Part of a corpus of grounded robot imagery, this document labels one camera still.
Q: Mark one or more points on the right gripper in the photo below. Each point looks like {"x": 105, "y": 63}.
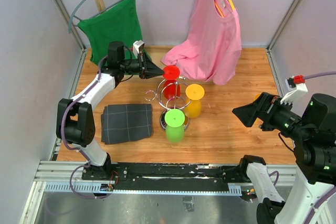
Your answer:
{"x": 266, "y": 103}

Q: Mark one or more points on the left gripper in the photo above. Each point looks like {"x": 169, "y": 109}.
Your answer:
{"x": 147, "y": 69}

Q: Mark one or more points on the yellow wine glass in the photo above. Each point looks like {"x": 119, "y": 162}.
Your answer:
{"x": 194, "y": 93}
{"x": 257, "y": 96}

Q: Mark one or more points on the red wine glass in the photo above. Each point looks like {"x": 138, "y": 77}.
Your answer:
{"x": 171, "y": 73}

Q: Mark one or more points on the green wine glass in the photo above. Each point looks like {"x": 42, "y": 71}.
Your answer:
{"x": 174, "y": 130}

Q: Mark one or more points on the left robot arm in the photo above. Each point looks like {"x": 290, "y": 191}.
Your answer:
{"x": 75, "y": 121}

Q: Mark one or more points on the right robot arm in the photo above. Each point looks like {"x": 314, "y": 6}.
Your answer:
{"x": 313, "y": 136}

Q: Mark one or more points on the chrome wine glass rack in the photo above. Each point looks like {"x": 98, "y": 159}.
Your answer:
{"x": 176, "y": 102}

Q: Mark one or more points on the green t-shirt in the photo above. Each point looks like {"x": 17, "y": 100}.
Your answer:
{"x": 111, "y": 35}

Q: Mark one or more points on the dark grey checked cloth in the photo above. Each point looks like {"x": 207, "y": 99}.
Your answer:
{"x": 122, "y": 123}

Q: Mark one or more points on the pink t-shirt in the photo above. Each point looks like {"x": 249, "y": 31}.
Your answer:
{"x": 213, "y": 45}

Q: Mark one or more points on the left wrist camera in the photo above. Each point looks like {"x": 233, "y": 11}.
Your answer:
{"x": 137, "y": 48}

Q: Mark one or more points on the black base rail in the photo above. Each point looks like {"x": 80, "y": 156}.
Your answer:
{"x": 168, "y": 177}

